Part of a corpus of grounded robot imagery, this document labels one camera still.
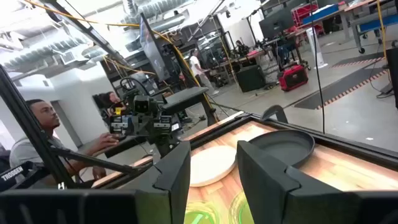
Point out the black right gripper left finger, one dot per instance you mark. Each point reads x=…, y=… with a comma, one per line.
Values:
x=177, y=174

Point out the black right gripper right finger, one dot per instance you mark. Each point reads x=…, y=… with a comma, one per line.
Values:
x=264, y=180

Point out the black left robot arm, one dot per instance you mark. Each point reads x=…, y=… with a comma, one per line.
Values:
x=166, y=147

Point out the white plastic plate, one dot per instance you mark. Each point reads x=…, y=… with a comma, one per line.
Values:
x=211, y=165

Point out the dark grey plastic plate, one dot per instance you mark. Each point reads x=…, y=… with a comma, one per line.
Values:
x=283, y=146

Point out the person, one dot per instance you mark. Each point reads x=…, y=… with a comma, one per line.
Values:
x=241, y=48
x=109, y=99
x=43, y=130
x=196, y=68

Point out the black desk top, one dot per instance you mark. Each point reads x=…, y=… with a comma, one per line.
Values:
x=183, y=98

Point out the black table edge clamp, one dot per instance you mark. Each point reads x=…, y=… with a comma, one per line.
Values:
x=275, y=112

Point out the black monitor screen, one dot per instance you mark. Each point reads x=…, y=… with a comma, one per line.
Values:
x=152, y=49

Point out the black box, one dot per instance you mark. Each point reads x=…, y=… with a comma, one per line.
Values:
x=250, y=78

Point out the red and black case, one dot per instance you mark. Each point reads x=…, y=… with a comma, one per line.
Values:
x=293, y=77

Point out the black striped floor mat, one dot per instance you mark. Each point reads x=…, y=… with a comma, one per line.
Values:
x=339, y=88

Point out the black Trossen-labelled robot part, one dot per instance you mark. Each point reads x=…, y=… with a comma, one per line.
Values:
x=15, y=175

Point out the white tower unit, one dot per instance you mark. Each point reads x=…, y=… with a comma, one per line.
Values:
x=315, y=46

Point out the red bin cart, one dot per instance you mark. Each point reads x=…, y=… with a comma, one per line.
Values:
x=306, y=15

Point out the blue-topped workbench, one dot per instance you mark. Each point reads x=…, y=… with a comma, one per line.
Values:
x=370, y=18

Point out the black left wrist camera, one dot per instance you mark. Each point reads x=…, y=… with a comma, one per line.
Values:
x=142, y=105

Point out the black frame post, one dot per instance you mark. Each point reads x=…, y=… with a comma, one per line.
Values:
x=28, y=124

